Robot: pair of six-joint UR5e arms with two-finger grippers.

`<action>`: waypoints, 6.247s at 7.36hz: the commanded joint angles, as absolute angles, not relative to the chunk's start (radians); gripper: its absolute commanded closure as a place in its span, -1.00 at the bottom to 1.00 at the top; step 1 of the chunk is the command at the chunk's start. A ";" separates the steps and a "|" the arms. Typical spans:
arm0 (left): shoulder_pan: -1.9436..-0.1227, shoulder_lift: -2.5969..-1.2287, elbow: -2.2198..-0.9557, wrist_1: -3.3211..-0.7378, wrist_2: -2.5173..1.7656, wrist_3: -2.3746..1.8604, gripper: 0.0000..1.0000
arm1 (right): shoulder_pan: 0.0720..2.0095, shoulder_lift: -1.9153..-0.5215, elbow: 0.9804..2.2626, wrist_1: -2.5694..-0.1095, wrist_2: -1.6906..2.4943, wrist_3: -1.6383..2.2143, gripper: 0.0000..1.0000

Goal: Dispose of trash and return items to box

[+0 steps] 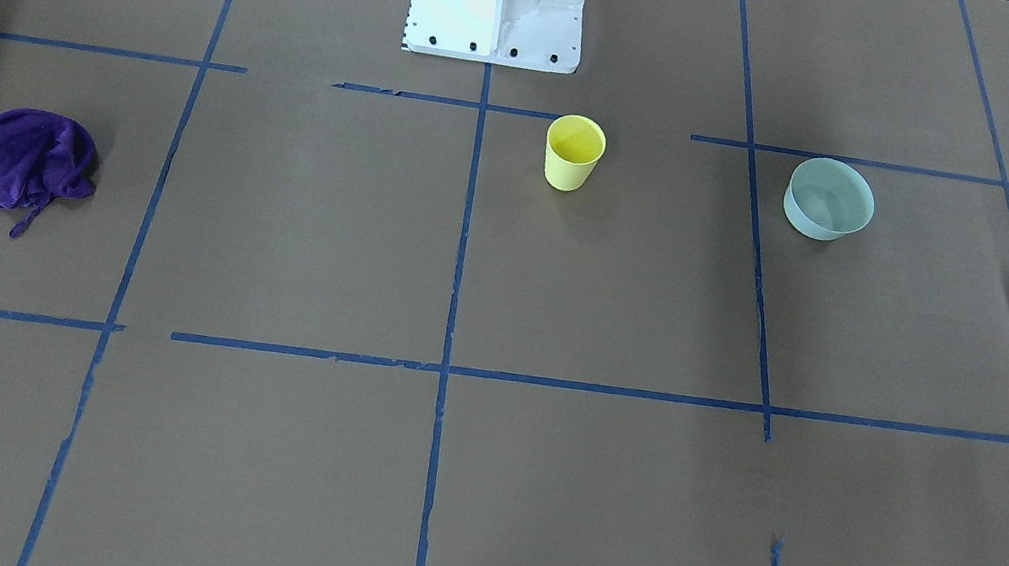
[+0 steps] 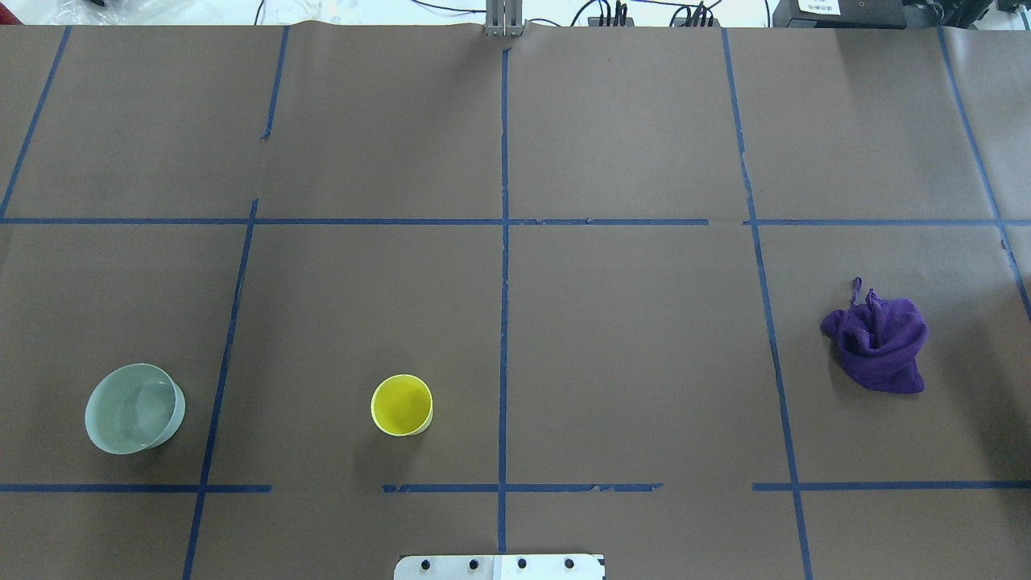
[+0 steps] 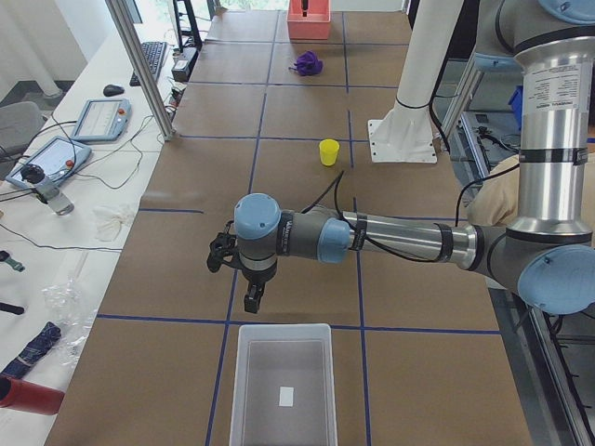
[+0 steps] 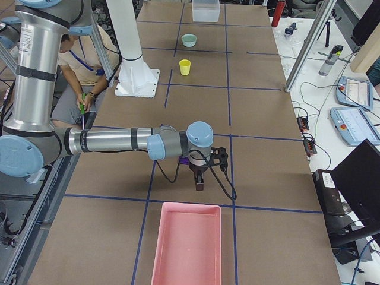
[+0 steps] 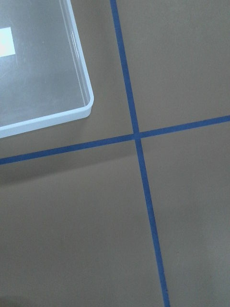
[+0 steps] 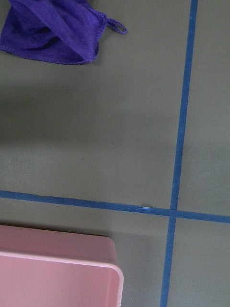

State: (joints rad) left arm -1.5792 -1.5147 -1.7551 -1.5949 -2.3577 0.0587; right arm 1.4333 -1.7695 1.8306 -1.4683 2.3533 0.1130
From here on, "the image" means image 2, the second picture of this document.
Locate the yellow plastic cup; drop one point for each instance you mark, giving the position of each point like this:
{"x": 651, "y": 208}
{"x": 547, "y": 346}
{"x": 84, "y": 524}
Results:
{"x": 402, "y": 406}

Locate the purple cloth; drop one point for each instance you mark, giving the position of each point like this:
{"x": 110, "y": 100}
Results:
{"x": 876, "y": 342}

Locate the black computer box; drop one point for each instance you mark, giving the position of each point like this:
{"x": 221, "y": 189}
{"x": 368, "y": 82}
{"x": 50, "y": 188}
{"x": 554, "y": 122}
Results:
{"x": 887, "y": 15}

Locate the black power strip left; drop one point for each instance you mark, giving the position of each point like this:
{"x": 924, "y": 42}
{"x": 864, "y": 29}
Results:
{"x": 611, "y": 14}

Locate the black power strip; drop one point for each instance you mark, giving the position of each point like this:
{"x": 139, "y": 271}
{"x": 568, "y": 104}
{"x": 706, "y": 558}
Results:
{"x": 611, "y": 14}
{"x": 693, "y": 16}

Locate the black power strip right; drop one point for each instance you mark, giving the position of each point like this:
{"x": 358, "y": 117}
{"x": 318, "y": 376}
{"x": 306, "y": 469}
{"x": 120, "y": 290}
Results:
{"x": 693, "y": 16}

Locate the pale green bowl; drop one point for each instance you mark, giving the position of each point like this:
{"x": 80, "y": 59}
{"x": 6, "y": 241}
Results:
{"x": 134, "y": 408}

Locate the aluminium frame post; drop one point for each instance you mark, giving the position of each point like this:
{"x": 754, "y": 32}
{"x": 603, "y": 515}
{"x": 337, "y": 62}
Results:
{"x": 504, "y": 18}

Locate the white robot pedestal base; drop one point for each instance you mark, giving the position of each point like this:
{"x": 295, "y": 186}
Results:
{"x": 502, "y": 566}

